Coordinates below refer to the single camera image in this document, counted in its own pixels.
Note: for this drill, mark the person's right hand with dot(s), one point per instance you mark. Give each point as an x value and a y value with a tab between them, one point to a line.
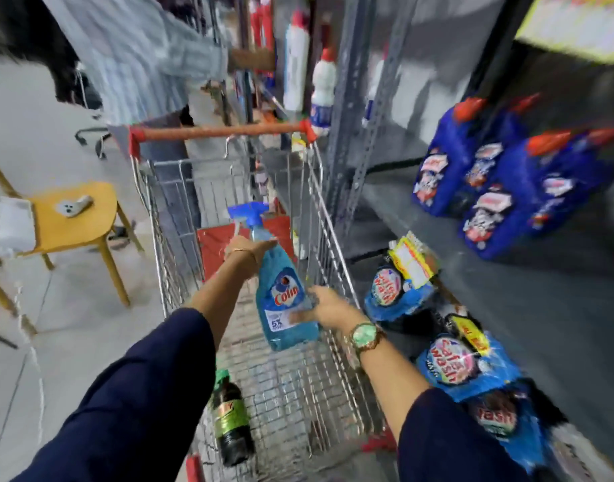
334	311

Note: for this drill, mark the person's left hand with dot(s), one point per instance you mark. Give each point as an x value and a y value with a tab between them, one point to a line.
244	258

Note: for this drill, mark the person's right fingers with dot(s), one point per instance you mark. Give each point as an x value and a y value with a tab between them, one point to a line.
307	314

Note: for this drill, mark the person's left thumb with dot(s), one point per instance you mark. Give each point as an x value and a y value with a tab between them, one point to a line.
267	244

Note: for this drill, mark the blue glass cleaner spray bottle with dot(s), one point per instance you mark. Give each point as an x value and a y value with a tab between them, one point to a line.
282	296

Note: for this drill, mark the person's right forearm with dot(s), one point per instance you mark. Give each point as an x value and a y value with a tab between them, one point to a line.
402	386

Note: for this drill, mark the person's left forearm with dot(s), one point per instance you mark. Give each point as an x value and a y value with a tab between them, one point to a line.
151	391

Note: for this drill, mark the gold wristwatch with green dial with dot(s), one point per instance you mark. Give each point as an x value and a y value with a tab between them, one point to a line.
364	337

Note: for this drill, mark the metal shopping cart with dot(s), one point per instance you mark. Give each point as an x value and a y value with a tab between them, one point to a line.
291	396

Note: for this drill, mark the blue detergent pouch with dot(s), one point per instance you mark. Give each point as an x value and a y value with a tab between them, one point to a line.
513	421
395	288
462	363

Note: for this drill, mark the dark bottle with green label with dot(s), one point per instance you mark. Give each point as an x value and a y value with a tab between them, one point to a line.
230	421

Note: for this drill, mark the short white bottle red cap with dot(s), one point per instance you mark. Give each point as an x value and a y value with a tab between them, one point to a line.
323	95

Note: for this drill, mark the tall white bottle red cap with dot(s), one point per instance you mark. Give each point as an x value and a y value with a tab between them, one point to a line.
296	65

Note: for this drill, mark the blue detergent jug orange cap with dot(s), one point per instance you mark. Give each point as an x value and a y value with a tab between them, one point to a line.
573	185
492	145
440	165
503	205

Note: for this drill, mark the yellow wooden chair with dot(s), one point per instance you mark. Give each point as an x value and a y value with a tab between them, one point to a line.
70	223

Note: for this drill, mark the white handheld device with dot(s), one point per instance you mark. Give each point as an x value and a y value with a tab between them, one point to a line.
73	206

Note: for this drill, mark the grey metal shelf rack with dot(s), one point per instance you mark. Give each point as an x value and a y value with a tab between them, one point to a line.
513	306

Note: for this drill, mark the black office chair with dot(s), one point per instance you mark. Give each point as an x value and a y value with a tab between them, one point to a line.
88	130

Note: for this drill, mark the white cloth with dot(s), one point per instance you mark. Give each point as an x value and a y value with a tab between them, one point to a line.
15	226

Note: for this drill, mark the yellow shelf sign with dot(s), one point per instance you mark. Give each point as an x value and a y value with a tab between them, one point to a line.
578	22

